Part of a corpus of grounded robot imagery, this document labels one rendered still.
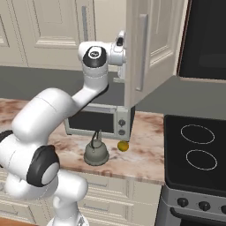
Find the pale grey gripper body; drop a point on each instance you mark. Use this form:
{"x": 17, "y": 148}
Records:
{"x": 122, "y": 73}

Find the yellow orange fruit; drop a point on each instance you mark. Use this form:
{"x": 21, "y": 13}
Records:
{"x": 123, "y": 146}

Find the cream open cabinet door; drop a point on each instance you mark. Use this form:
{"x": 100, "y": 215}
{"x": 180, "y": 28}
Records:
{"x": 164, "y": 44}

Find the black and silver stove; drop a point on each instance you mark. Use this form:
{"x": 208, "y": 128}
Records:
{"x": 194, "y": 164}

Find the silver toaster oven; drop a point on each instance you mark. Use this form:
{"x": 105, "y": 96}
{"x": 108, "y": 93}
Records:
{"x": 100, "y": 120}

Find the grey kettle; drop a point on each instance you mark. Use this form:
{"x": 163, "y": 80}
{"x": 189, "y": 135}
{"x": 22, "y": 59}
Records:
{"x": 96, "y": 153}

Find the black stove knob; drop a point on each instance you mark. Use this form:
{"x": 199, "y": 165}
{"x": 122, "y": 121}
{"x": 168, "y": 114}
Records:
{"x": 204, "y": 205}
{"x": 223, "y": 209}
{"x": 182, "y": 202}

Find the cream wall cabinet door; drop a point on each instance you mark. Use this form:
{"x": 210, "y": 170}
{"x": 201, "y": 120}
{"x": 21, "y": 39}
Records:
{"x": 9, "y": 32}
{"x": 53, "y": 29}

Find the grey toaster oven knob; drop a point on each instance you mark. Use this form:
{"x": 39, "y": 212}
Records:
{"x": 121, "y": 122}
{"x": 121, "y": 131}

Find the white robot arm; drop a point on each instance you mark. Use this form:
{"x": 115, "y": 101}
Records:
{"x": 44, "y": 117}

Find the cream drawer front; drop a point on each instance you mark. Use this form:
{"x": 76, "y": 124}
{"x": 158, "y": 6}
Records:
{"x": 106, "y": 188}

